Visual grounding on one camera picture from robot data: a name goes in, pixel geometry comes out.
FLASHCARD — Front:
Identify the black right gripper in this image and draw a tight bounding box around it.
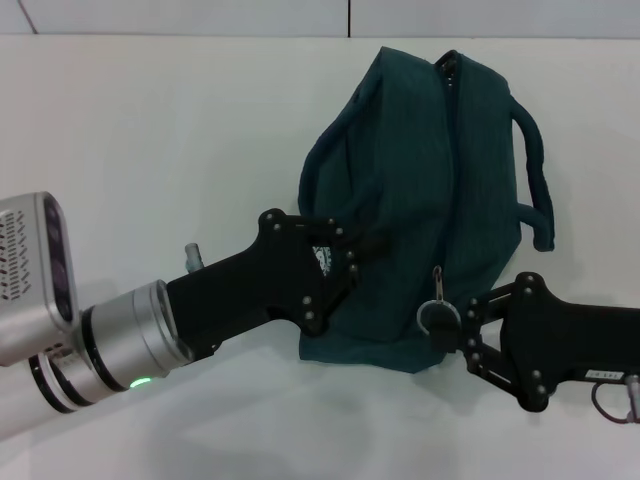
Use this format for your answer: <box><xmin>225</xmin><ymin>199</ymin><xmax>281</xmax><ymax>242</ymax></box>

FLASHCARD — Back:
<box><xmin>431</xmin><ymin>272</ymin><xmax>640</xmax><ymax>414</ymax></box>

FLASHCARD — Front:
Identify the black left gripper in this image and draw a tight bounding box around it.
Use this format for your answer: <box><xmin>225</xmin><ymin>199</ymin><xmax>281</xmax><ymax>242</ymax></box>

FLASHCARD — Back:
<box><xmin>165</xmin><ymin>208</ymin><xmax>392</xmax><ymax>364</ymax></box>

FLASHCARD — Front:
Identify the silver zipper pull ring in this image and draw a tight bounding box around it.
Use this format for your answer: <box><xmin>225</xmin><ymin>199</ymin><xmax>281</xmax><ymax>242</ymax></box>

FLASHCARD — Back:
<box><xmin>416</xmin><ymin>266</ymin><xmax>461</xmax><ymax>334</ymax></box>

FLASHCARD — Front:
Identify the teal blue lunch bag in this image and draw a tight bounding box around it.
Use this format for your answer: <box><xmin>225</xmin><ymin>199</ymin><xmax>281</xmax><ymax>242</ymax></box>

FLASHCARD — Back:
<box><xmin>298</xmin><ymin>45</ymin><xmax>557</xmax><ymax>374</ymax></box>

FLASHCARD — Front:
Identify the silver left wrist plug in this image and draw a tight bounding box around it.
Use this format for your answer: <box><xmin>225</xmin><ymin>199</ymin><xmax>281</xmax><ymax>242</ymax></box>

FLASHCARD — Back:
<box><xmin>183</xmin><ymin>243</ymin><xmax>204</xmax><ymax>274</ymax></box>

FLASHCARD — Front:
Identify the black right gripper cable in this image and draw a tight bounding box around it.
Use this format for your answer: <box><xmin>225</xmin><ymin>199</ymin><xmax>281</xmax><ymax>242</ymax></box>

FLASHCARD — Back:
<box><xmin>591</xmin><ymin>372</ymin><xmax>640</xmax><ymax>425</ymax></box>

